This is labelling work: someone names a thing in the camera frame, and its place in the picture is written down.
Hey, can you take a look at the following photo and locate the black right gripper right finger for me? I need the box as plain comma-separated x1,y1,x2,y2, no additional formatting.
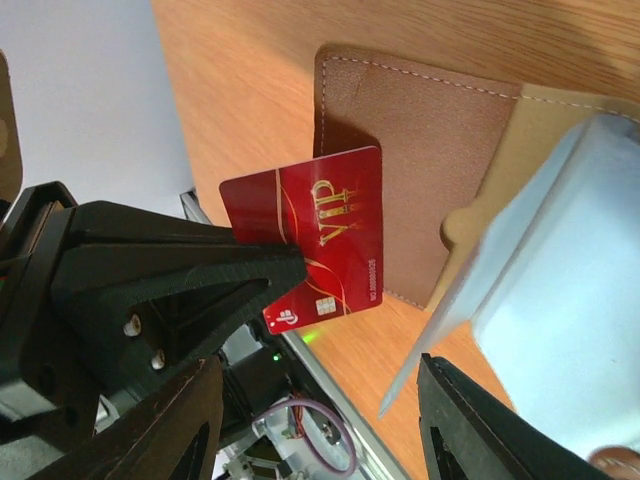
417,353,620,479

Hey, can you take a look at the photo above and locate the aluminium front rail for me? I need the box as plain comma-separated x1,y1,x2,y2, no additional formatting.
213,320,408,479

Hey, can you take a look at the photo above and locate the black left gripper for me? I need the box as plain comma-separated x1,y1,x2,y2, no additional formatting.
1,182,307,450

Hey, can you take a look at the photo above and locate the brown leather card holder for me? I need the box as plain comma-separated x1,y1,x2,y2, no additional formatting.
312,41,640,480

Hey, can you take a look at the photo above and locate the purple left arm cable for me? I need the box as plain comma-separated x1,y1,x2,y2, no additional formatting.
252,397,358,474

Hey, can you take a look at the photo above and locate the red VIP card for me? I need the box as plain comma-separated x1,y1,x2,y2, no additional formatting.
219,146,384,335

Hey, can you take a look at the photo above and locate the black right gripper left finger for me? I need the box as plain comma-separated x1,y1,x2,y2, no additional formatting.
34,356,223,479

